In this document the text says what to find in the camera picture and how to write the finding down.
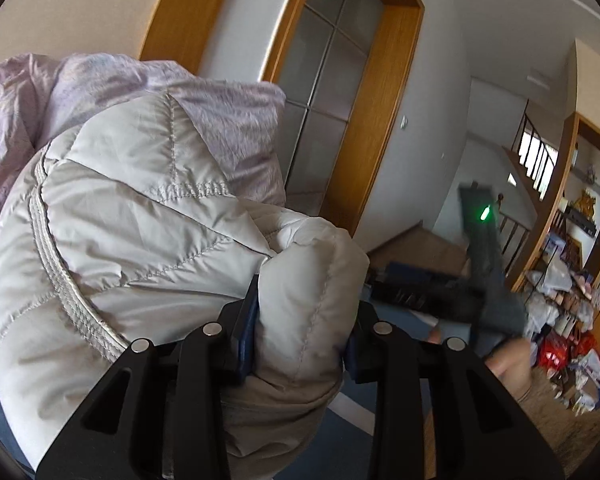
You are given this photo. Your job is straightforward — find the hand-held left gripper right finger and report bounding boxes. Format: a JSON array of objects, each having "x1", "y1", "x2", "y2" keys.
[{"x1": 342, "y1": 302, "x2": 566, "y2": 480}]

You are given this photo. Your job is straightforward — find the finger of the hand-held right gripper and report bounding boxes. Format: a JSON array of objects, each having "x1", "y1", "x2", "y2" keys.
[
  {"x1": 372, "y1": 282, "x2": 476, "y2": 318},
  {"x1": 384, "y1": 260, "x2": 468, "y2": 288}
]

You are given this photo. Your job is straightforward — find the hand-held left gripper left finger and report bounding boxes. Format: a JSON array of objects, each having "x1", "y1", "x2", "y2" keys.
[{"x1": 35, "y1": 275, "x2": 261, "y2": 480}]

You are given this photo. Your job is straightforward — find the white puffer jacket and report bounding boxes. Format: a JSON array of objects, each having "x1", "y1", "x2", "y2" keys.
[{"x1": 0, "y1": 91, "x2": 371, "y2": 480}]

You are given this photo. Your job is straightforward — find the person's right hand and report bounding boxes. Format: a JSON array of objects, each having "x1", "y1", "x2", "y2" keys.
[{"x1": 484, "y1": 339, "x2": 536, "y2": 404}]

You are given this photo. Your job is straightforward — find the blue striped bed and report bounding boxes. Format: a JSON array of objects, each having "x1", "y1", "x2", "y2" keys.
[{"x1": 0, "y1": 252, "x2": 433, "y2": 480}]

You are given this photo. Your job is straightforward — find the wooden shelf unit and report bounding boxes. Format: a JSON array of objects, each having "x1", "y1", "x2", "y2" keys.
[{"x1": 510, "y1": 112, "x2": 600, "y2": 296}]

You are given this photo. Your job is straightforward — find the dark stair railing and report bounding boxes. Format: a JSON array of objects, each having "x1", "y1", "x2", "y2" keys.
[{"x1": 497, "y1": 100, "x2": 558, "y2": 273}]

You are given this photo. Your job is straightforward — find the golden figurine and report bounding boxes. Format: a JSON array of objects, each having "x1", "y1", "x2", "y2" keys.
[{"x1": 572, "y1": 189, "x2": 598, "y2": 217}]

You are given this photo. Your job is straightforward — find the cluttered shelf of goods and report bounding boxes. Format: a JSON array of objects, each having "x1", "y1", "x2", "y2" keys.
[{"x1": 522, "y1": 240, "x2": 600, "y2": 416}]

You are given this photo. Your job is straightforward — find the glass panel wooden door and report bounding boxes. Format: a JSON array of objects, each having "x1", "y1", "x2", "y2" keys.
[{"x1": 260, "y1": 0, "x2": 426, "y2": 251}]

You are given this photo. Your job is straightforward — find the frosted glass sliding door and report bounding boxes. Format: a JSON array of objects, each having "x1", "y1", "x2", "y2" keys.
[{"x1": 275, "y1": 0, "x2": 385, "y2": 221}]

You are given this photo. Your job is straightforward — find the pink floral duvet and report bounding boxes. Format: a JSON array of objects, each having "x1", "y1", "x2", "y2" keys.
[{"x1": 0, "y1": 52, "x2": 288, "y2": 253}]

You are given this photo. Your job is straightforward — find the plain wooden door frame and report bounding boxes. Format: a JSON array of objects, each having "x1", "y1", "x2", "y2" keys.
[{"x1": 139, "y1": 0, "x2": 246, "y2": 73}]

